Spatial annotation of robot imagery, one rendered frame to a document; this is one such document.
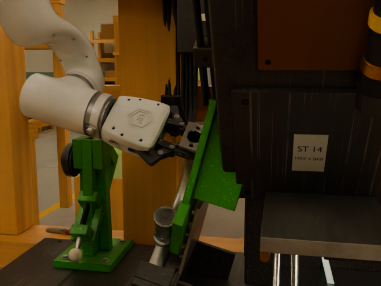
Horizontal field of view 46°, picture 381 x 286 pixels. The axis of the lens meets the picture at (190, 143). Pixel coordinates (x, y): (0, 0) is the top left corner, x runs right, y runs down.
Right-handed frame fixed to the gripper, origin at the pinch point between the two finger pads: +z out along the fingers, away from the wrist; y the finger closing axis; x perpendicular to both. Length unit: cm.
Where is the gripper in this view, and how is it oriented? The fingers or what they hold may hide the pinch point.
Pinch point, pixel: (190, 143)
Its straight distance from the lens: 80.0
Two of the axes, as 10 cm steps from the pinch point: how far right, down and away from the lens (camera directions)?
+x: -0.5, 5.6, 8.3
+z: 9.5, 2.9, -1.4
